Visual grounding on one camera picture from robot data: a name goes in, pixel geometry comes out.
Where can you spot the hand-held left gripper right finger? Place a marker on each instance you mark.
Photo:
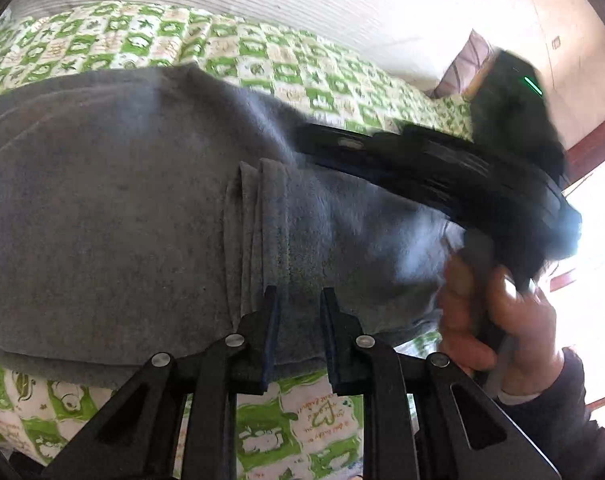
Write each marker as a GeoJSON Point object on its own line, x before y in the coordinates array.
{"type": "Point", "coordinates": [331, 340]}

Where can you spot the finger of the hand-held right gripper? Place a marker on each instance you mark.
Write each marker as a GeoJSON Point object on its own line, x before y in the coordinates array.
{"type": "Point", "coordinates": [347, 142]}

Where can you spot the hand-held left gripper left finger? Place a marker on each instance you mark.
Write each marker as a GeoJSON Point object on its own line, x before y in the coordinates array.
{"type": "Point", "coordinates": [271, 340]}

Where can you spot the grey pants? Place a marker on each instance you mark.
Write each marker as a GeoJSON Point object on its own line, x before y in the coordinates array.
{"type": "Point", "coordinates": [107, 210]}

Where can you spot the person's right forearm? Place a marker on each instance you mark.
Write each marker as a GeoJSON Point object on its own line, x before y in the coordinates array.
{"type": "Point", "coordinates": [557, 425]}

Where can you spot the person's right hand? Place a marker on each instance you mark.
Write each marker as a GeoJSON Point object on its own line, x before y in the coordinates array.
{"type": "Point", "coordinates": [524, 340]}

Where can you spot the green printed quilt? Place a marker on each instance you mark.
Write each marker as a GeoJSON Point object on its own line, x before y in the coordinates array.
{"type": "Point", "coordinates": [282, 70]}

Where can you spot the grey plaid pillow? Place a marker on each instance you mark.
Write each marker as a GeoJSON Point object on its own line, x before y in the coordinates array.
{"type": "Point", "coordinates": [465, 67]}

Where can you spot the wall socket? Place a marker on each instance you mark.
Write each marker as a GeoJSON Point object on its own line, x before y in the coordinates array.
{"type": "Point", "coordinates": [556, 42]}

